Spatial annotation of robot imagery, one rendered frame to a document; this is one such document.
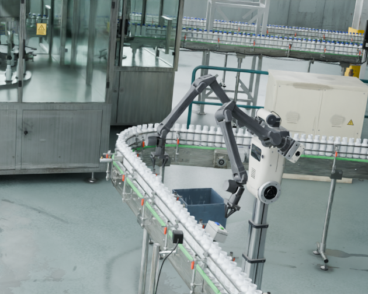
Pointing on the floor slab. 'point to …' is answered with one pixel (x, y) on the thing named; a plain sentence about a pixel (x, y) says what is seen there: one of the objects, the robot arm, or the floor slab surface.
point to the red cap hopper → (252, 56)
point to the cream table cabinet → (317, 107)
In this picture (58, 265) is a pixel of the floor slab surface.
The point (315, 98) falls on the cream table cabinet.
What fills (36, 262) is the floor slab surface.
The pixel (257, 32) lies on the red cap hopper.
